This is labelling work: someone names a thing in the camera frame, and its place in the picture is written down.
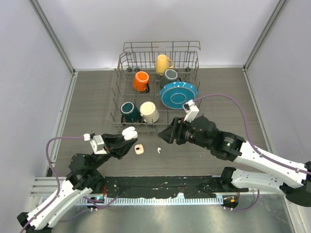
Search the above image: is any white slotted cable duct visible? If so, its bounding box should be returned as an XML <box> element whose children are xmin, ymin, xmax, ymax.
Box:
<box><xmin>77</xmin><ymin>196</ymin><xmax>224</xmax><ymax>206</ymax></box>

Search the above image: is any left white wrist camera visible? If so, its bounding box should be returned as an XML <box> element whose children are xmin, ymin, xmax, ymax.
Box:
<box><xmin>83</xmin><ymin>133</ymin><xmax>107</xmax><ymax>155</ymax></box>

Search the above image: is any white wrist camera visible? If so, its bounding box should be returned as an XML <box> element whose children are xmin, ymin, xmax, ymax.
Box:
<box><xmin>183</xmin><ymin>100</ymin><xmax>199</xmax><ymax>123</ymax></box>
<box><xmin>83</xmin><ymin>133</ymin><xmax>107</xmax><ymax>155</ymax></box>

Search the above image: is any yellow mug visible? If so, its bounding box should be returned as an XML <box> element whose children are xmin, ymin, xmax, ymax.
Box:
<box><xmin>155</xmin><ymin>54</ymin><xmax>174</xmax><ymax>76</ymax></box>

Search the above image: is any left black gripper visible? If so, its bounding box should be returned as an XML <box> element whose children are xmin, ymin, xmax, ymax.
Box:
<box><xmin>89</xmin><ymin>132</ymin><xmax>137</xmax><ymax>171</ymax></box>

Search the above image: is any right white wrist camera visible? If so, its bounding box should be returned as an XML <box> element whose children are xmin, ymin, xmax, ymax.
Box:
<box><xmin>183</xmin><ymin>100</ymin><xmax>199</xmax><ymax>123</ymax></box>

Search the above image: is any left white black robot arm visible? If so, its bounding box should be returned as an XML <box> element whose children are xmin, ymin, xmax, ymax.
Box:
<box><xmin>17</xmin><ymin>127</ymin><xmax>138</xmax><ymax>233</ymax></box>

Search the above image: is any dark green mug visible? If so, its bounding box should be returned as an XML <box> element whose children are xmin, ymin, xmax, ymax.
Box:
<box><xmin>120</xmin><ymin>101</ymin><xmax>142</xmax><ymax>125</ymax></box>

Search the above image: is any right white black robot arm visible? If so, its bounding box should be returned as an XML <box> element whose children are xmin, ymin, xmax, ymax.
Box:
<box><xmin>158</xmin><ymin>116</ymin><xmax>311</xmax><ymax>207</ymax></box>

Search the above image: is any cream white mug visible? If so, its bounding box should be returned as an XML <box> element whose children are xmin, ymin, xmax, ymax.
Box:
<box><xmin>139</xmin><ymin>101</ymin><xmax>159</xmax><ymax>124</ymax></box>

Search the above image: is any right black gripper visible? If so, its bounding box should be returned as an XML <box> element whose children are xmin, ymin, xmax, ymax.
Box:
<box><xmin>158</xmin><ymin>117</ymin><xmax>211</xmax><ymax>150</ymax></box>

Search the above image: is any white charging case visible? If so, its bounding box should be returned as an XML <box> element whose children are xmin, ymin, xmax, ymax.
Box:
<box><xmin>121</xmin><ymin>126</ymin><xmax>138</xmax><ymax>141</ymax></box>

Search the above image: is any grey mug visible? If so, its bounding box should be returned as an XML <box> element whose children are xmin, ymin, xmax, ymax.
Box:
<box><xmin>160</xmin><ymin>69</ymin><xmax>181</xmax><ymax>88</ymax></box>

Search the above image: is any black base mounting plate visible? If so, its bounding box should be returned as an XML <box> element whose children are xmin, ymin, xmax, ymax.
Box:
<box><xmin>93</xmin><ymin>175</ymin><xmax>249</xmax><ymax>199</ymax></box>

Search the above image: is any blue plate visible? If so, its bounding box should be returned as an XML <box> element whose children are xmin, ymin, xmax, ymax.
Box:
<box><xmin>159</xmin><ymin>82</ymin><xmax>198</xmax><ymax>110</ymax></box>

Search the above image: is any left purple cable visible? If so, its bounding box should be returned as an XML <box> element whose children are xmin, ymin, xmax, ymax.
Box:
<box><xmin>17</xmin><ymin>135</ymin><xmax>86</xmax><ymax>233</ymax></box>

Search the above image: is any grey wire dish rack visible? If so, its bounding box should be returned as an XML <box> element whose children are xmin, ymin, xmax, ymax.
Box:
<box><xmin>109</xmin><ymin>40</ymin><xmax>202</xmax><ymax>133</ymax></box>

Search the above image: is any orange mug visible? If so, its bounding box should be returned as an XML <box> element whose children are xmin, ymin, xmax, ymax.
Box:
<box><xmin>133</xmin><ymin>71</ymin><xmax>150</xmax><ymax>93</ymax></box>

